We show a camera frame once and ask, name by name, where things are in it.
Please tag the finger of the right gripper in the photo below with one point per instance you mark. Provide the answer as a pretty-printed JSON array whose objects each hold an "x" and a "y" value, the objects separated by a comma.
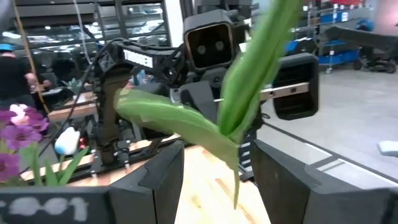
[
  {"x": 264, "y": 112},
  {"x": 199, "y": 99}
]

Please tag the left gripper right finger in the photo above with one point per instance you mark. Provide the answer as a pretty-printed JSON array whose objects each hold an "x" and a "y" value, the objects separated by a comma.
[{"x": 311, "y": 202}]

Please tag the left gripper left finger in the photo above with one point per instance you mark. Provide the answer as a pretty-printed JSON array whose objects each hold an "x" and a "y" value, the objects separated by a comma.
[{"x": 93, "y": 205}]

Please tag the maroon tulip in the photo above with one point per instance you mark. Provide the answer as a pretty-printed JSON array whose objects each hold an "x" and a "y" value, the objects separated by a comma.
[{"x": 248, "y": 77}]

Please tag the white blue tulip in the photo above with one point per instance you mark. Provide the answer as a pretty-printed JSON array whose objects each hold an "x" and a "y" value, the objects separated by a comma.
[{"x": 66, "y": 141}]

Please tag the purple flower bunch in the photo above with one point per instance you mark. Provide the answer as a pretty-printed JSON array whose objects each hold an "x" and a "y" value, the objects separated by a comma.
[{"x": 18, "y": 137}]

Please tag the black idle robot arm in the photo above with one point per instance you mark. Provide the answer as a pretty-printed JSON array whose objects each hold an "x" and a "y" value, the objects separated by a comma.
[{"x": 357, "y": 39}]

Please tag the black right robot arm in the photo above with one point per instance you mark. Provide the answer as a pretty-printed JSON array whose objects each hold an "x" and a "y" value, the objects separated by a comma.
[{"x": 140, "y": 57}]

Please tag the black labelled equipment box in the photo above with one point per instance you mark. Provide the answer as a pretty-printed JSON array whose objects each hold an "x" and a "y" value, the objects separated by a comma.
[{"x": 247, "y": 155}]

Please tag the blue storage bins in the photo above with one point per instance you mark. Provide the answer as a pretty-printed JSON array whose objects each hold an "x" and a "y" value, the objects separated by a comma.
[{"x": 339, "y": 56}]

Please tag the person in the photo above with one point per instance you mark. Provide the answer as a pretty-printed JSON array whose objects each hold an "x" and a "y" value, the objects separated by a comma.
[{"x": 15, "y": 77}]

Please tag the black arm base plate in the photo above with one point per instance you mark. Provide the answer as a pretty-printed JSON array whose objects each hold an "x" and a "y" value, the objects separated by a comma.
[{"x": 105, "y": 165}]

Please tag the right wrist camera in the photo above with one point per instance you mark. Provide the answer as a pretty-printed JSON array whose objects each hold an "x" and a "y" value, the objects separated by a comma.
[{"x": 208, "y": 46}]

